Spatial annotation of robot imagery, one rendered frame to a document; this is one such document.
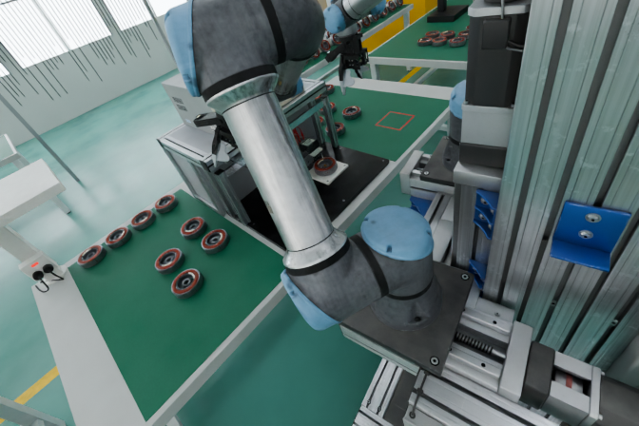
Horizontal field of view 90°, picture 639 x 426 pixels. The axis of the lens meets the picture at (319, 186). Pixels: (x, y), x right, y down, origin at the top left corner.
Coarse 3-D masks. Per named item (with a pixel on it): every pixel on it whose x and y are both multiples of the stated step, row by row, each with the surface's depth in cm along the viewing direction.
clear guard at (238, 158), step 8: (296, 136) 124; (304, 144) 120; (312, 144) 121; (240, 152) 125; (312, 152) 120; (320, 152) 121; (232, 160) 122; (240, 160) 121; (304, 160) 118; (312, 160) 119
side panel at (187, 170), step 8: (168, 152) 145; (176, 160) 147; (184, 160) 136; (176, 168) 152; (184, 168) 146; (192, 168) 132; (184, 176) 155; (192, 176) 145; (200, 176) 133; (192, 184) 156; (200, 184) 146; (192, 192) 161; (200, 192) 155; (208, 192) 138; (200, 200) 160; (208, 200) 153; (216, 208) 149
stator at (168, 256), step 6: (168, 252) 133; (174, 252) 132; (180, 252) 131; (162, 258) 131; (168, 258) 131; (180, 258) 129; (156, 264) 129; (162, 264) 130; (168, 264) 127; (174, 264) 127; (180, 264) 129; (162, 270) 126; (168, 270) 126; (174, 270) 128
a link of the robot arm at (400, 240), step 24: (384, 216) 55; (408, 216) 54; (360, 240) 54; (384, 240) 51; (408, 240) 50; (432, 240) 53; (384, 264) 51; (408, 264) 51; (432, 264) 56; (384, 288) 51; (408, 288) 55
